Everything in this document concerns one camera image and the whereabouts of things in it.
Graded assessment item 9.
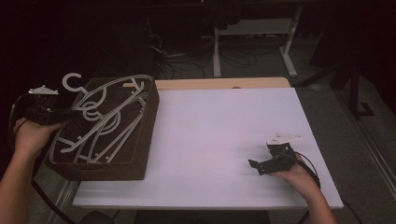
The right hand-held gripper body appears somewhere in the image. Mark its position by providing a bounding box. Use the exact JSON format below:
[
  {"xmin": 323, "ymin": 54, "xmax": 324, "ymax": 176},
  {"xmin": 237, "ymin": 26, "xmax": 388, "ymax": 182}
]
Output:
[{"xmin": 262, "ymin": 133, "xmax": 304, "ymax": 175}]

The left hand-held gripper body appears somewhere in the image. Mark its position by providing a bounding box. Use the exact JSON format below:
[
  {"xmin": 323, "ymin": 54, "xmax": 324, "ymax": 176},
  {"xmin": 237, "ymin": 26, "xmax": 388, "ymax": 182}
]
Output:
[{"xmin": 24, "ymin": 85, "xmax": 64, "ymax": 126}]

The brown wicker basket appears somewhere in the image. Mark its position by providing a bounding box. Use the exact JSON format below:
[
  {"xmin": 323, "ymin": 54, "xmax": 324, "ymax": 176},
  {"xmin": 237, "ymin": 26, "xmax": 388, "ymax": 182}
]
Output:
[{"xmin": 43, "ymin": 76, "xmax": 161, "ymax": 182}]

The person's right hand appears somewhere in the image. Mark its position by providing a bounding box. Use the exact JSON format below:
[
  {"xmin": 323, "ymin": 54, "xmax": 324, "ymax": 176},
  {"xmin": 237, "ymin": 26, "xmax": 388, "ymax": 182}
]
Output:
[{"xmin": 273, "ymin": 154, "xmax": 322, "ymax": 197}]

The person's left hand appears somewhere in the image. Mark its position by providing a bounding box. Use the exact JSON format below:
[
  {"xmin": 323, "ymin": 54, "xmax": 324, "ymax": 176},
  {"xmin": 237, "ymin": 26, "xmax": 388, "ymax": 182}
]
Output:
[{"xmin": 12, "ymin": 117, "xmax": 68, "ymax": 160}]

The white flat board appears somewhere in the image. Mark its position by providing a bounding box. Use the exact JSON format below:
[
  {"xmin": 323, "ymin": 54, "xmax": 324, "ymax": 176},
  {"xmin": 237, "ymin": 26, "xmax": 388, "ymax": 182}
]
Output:
[{"xmin": 72, "ymin": 87, "xmax": 345, "ymax": 210}]

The black metal floor stand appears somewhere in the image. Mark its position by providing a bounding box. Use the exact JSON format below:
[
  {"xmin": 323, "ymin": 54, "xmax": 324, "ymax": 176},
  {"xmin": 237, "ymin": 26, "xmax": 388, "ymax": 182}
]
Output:
[{"xmin": 293, "ymin": 55, "xmax": 376, "ymax": 119}]

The dark hanging cloth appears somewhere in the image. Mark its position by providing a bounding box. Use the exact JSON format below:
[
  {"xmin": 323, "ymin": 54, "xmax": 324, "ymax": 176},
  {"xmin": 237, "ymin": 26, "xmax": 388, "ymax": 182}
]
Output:
[{"xmin": 202, "ymin": 0, "xmax": 245, "ymax": 31}]

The grey metal table frame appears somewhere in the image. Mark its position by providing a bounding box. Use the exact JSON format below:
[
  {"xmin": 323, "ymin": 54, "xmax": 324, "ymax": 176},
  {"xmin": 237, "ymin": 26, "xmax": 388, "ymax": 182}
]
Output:
[{"xmin": 46, "ymin": 180, "xmax": 78, "ymax": 224}]

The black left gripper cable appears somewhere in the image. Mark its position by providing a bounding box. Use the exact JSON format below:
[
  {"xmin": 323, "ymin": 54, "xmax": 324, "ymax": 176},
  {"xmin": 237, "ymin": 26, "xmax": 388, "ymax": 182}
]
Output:
[{"xmin": 7, "ymin": 92, "xmax": 78, "ymax": 224}]

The tangle of black floor cables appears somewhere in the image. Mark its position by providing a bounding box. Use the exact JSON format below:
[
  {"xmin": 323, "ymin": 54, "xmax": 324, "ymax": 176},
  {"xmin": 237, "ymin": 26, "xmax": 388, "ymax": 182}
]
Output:
[{"xmin": 146, "ymin": 24, "xmax": 281, "ymax": 79}]

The white metal desk frame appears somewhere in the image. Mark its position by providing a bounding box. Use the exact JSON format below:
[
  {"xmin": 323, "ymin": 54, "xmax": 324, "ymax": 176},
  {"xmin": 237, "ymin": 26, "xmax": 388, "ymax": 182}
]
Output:
[{"xmin": 213, "ymin": 6, "xmax": 304, "ymax": 78}]

